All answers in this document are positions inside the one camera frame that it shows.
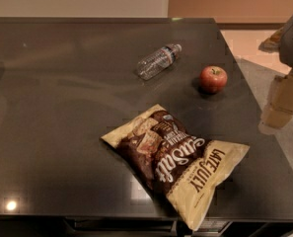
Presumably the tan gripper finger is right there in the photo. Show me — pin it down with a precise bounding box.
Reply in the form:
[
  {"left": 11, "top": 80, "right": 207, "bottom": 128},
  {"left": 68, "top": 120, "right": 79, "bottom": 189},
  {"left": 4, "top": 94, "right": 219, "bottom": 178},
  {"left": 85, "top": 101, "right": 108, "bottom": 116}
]
[
  {"left": 258, "top": 69, "right": 293, "bottom": 134},
  {"left": 263, "top": 28, "right": 283, "bottom": 49}
]

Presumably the clear plastic water bottle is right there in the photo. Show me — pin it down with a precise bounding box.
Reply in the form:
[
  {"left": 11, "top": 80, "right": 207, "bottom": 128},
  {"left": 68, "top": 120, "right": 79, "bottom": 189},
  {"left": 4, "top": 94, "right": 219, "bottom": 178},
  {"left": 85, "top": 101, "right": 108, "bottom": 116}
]
[{"left": 135, "top": 43, "right": 183, "bottom": 81}]

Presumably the red apple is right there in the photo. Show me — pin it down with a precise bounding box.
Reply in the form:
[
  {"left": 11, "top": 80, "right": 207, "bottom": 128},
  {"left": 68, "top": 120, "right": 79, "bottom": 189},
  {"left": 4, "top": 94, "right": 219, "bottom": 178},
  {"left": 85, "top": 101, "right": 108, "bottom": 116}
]
[{"left": 199, "top": 66, "right": 228, "bottom": 94}]

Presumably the brown and cream chip bag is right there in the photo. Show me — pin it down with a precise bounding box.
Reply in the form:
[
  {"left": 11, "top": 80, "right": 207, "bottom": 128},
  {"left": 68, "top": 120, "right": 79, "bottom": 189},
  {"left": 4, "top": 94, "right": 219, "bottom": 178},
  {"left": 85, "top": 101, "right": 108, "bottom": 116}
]
[{"left": 102, "top": 105, "right": 250, "bottom": 231}]

